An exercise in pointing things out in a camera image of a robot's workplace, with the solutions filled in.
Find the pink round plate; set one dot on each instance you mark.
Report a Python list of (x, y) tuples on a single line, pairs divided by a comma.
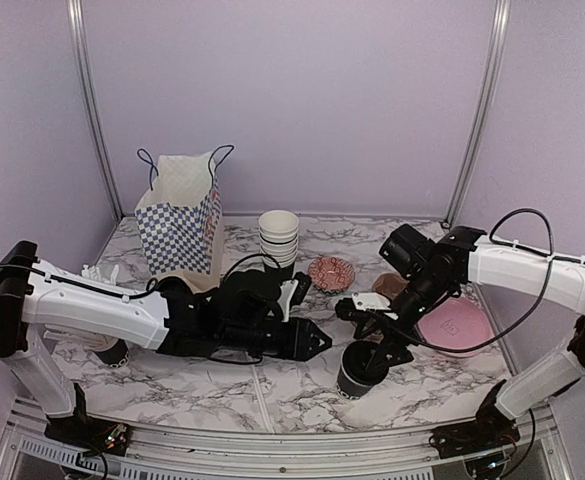
[(456, 324)]

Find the red patterned ceramic bowl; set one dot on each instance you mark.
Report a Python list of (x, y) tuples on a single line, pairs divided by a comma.
[(331, 274)]

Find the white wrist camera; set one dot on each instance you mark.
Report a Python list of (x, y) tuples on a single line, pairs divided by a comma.
[(293, 293), (371, 301)]

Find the aluminium frame post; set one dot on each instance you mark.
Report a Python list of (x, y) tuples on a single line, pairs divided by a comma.
[(81, 51), (487, 91)]

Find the checkered paper takeout bag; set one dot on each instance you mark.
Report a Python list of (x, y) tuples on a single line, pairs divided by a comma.
[(180, 219)]

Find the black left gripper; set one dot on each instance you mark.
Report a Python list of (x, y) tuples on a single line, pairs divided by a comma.
[(299, 346)]

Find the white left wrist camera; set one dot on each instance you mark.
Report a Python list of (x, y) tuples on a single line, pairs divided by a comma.
[(293, 293)]

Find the right aluminium frame post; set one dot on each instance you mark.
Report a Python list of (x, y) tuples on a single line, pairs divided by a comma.
[(487, 91)]

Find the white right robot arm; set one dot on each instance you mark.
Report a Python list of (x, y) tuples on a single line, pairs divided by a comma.
[(552, 281)]

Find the black cup holding straws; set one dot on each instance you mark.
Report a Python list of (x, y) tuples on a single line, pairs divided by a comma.
[(114, 354)]

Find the stack of paper cups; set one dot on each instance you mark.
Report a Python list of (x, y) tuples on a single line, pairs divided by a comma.
[(279, 240)]

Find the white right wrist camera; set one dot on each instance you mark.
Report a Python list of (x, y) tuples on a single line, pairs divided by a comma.
[(371, 301)]

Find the brown cardboard cup carrier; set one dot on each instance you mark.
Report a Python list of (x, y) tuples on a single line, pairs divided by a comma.
[(389, 285)]

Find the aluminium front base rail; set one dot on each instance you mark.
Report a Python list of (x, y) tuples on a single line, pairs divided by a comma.
[(163, 452)]

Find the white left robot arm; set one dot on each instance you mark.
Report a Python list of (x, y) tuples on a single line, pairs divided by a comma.
[(35, 293)]

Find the left aluminium frame post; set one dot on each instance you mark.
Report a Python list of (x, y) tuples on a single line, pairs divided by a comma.
[(81, 51)]

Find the black paper coffee cup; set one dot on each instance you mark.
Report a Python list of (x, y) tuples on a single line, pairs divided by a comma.
[(350, 388)]

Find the black plastic cup lid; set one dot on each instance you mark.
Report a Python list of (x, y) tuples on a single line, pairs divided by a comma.
[(354, 365)]

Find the bundle of white straws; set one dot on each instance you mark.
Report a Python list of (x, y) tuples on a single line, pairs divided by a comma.
[(95, 302)]

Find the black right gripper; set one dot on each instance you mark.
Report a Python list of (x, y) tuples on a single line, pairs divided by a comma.
[(391, 345)]

